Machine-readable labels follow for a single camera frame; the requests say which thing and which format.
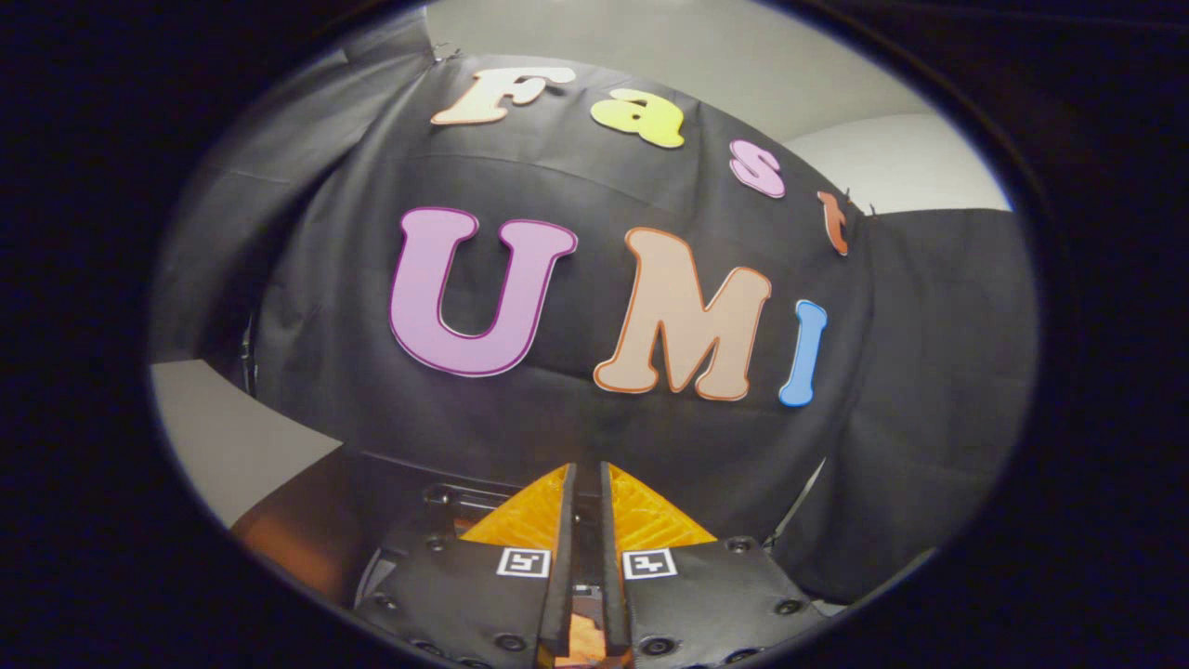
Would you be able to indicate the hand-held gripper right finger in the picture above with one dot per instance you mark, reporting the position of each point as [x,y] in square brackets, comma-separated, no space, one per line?
[610,557]

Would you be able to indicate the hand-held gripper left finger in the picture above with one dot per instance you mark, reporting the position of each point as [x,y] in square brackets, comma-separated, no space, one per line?
[565,557]

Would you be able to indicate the black light stand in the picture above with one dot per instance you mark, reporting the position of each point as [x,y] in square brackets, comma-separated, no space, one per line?
[801,492]

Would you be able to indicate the black backdrop cloth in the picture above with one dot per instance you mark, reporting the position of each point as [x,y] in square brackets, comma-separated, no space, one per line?
[576,186]

